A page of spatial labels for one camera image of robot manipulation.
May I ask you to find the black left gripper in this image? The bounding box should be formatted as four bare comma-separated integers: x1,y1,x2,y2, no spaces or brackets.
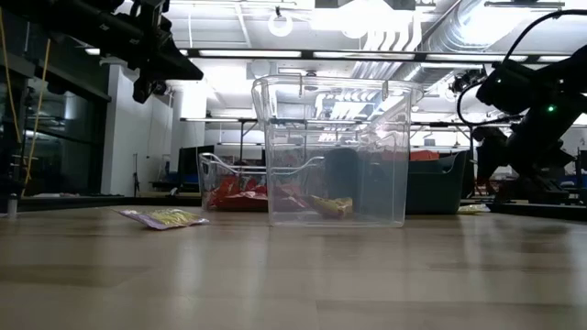
118,0,205,105

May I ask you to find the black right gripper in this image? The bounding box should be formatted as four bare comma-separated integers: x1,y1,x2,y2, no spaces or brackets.
471,111,577,205

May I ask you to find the yellow Sour Patch candy pack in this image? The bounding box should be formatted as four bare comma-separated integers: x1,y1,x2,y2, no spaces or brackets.
114,207,211,231
310,194,355,220

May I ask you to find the large clear plastic bin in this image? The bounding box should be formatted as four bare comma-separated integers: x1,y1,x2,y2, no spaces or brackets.
250,74,426,229

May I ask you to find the teal plastic bin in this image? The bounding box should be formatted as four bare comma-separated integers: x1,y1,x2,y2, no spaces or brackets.
405,149,469,215

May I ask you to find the black computer monitor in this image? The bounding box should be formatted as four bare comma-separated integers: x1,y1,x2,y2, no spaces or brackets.
177,144,216,189

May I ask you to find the orange fabric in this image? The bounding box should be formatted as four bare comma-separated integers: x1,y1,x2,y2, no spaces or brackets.
409,149,440,162

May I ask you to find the long ceiling light strip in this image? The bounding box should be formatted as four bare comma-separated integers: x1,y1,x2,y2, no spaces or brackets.
84,47,574,64

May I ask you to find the black ceiling spotlight cluster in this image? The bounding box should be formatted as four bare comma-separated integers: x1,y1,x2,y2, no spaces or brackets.
449,68,487,95

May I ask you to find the black tripod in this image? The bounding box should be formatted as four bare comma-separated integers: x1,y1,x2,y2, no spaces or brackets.
131,152,141,193

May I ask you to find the small clear plastic bin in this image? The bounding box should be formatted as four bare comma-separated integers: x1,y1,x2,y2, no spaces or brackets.
196,151,276,213

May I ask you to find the black metal bench frame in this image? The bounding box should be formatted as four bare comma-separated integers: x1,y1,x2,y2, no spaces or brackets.
405,121,479,199

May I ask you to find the yellow hanging cable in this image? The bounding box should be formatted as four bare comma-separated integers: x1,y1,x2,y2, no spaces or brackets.
0,8,57,199

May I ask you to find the white ring lamp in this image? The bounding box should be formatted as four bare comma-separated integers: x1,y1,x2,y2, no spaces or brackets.
268,11,294,39

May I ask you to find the silver air duct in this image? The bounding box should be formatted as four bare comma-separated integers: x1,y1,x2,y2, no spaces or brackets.
403,0,522,95

